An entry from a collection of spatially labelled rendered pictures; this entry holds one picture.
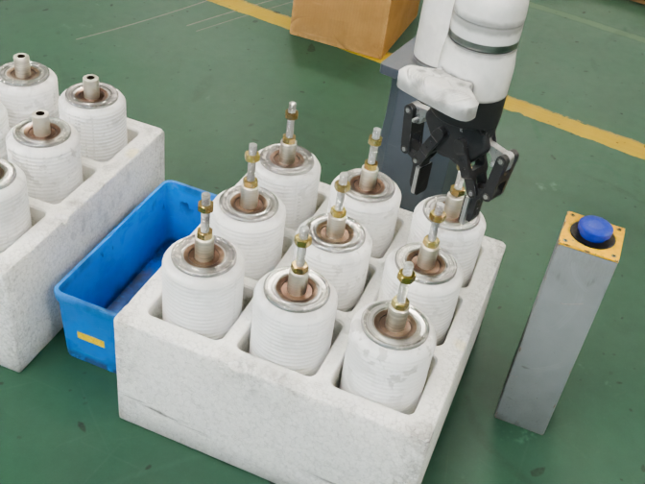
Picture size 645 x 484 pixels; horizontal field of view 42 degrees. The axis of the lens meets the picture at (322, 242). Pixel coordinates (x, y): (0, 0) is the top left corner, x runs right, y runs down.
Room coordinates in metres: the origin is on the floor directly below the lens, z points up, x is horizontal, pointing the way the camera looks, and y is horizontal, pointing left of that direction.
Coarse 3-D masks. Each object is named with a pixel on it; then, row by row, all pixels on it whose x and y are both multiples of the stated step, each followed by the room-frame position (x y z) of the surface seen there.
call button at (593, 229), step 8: (584, 216) 0.82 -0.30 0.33; (592, 216) 0.82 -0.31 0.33; (584, 224) 0.81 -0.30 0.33; (592, 224) 0.81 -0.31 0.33; (600, 224) 0.81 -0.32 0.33; (608, 224) 0.81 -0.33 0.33; (584, 232) 0.80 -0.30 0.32; (592, 232) 0.79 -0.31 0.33; (600, 232) 0.79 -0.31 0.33; (608, 232) 0.80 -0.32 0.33; (592, 240) 0.79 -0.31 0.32; (600, 240) 0.79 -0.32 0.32
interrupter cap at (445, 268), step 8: (400, 248) 0.81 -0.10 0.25; (408, 248) 0.81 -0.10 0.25; (416, 248) 0.81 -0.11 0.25; (440, 248) 0.82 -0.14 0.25; (400, 256) 0.79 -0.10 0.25; (408, 256) 0.80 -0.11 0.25; (416, 256) 0.80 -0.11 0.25; (440, 256) 0.80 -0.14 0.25; (448, 256) 0.81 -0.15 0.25; (400, 264) 0.78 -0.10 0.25; (416, 264) 0.79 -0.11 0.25; (440, 264) 0.79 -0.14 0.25; (448, 264) 0.79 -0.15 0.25; (456, 264) 0.79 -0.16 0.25; (416, 272) 0.77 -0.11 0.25; (424, 272) 0.77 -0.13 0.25; (432, 272) 0.78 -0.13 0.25; (440, 272) 0.78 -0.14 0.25; (448, 272) 0.78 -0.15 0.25; (456, 272) 0.78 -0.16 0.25; (416, 280) 0.75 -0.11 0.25; (424, 280) 0.75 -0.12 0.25; (432, 280) 0.76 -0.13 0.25; (440, 280) 0.76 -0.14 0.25; (448, 280) 0.76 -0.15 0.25
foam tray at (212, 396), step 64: (320, 192) 1.01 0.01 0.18; (384, 256) 0.88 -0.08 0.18; (128, 320) 0.69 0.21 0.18; (128, 384) 0.69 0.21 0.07; (192, 384) 0.66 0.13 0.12; (256, 384) 0.64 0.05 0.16; (320, 384) 0.64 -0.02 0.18; (448, 384) 0.67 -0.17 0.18; (256, 448) 0.64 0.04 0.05; (320, 448) 0.61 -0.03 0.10; (384, 448) 0.59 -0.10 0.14
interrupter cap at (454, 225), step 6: (432, 198) 0.92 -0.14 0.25; (438, 198) 0.93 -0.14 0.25; (444, 198) 0.93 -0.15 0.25; (426, 204) 0.91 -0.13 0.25; (432, 204) 0.91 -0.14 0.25; (444, 204) 0.92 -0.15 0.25; (426, 210) 0.89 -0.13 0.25; (426, 216) 0.88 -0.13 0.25; (480, 216) 0.90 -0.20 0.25; (444, 222) 0.88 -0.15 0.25; (450, 222) 0.88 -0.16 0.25; (456, 222) 0.88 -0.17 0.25; (468, 222) 0.88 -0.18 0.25; (474, 222) 0.88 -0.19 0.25; (444, 228) 0.86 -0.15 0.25; (450, 228) 0.86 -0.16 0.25; (456, 228) 0.87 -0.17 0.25; (462, 228) 0.87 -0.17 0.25; (468, 228) 0.87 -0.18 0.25
